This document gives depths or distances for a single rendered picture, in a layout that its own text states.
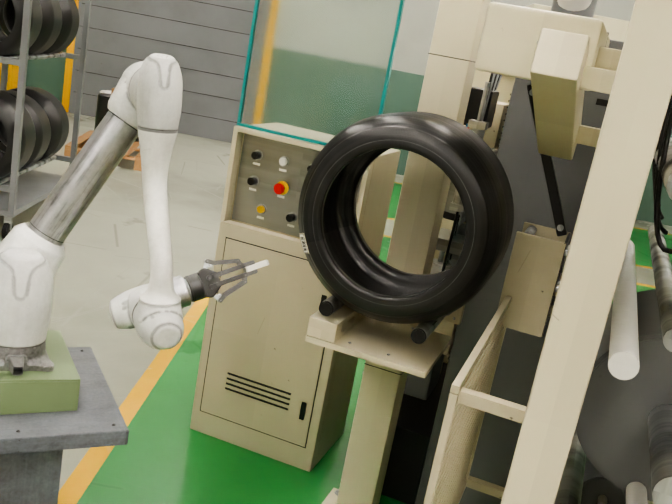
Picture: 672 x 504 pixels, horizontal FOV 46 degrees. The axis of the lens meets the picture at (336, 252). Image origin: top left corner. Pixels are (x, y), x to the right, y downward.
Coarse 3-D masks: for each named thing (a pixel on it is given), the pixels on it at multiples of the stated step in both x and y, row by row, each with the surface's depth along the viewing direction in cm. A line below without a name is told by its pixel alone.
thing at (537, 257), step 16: (528, 224) 252; (528, 240) 235; (544, 240) 233; (560, 240) 250; (512, 256) 237; (528, 256) 236; (544, 256) 234; (560, 256) 232; (512, 272) 238; (528, 272) 236; (544, 272) 235; (560, 272) 248; (512, 288) 239; (528, 288) 237; (544, 288) 236; (512, 304) 240; (528, 304) 238; (544, 304) 237; (512, 320) 241; (528, 320) 239; (544, 320) 237
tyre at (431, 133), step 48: (336, 144) 219; (384, 144) 213; (432, 144) 209; (480, 144) 219; (336, 192) 249; (480, 192) 207; (336, 240) 250; (480, 240) 209; (336, 288) 226; (384, 288) 249; (432, 288) 215; (480, 288) 217
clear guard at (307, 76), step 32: (256, 0) 286; (288, 0) 283; (320, 0) 279; (352, 0) 275; (384, 0) 271; (256, 32) 289; (288, 32) 285; (320, 32) 281; (352, 32) 277; (384, 32) 273; (256, 64) 292; (288, 64) 287; (320, 64) 283; (352, 64) 279; (384, 64) 275; (256, 96) 294; (288, 96) 290; (320, 96) 286; (352, 96) 281; (384, 96) 277; (256, 128) 296; (288, 128) 292; (320, 128) 288
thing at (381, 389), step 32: (448, 0) 237; (480, 0) 234; (448, 32) 238; (480, 32) 242; (448, 64) 240; (448, 96) 242; (416, 160) 249; (416, 192) 251; (416, 224) 253; (416, 256) 255; (384, 384) 267; (384, 416) 269; (352, 448) 275; (384, 448) 272; (352, 480) 278
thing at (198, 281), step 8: (200, 272) 217; (208, 272) 217; (216, 272) 218; (192, 280) 214; (200, 280) 214; (208, 280) 217; (216, 280) 218; (192, 288) 213; (200, 288) 214; (208, 288) 217; (216, 288) 218; (192, 296) 214; (200, 296) 215; (208, 296) 217
